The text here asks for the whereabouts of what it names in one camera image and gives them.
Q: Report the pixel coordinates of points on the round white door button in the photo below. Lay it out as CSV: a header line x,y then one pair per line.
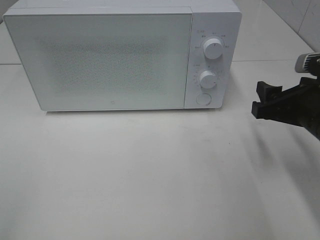
x,y
204,99

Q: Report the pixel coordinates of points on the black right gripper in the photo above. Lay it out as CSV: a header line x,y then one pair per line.
x,y
301,106

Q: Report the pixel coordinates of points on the white microwave door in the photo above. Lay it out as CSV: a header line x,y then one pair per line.
x,y
104,62

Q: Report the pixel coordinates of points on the white microwave oven body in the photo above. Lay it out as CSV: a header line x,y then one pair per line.
x,y
209,18

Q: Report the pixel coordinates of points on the white round knob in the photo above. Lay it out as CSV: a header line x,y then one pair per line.
x,y
213,48
207,79

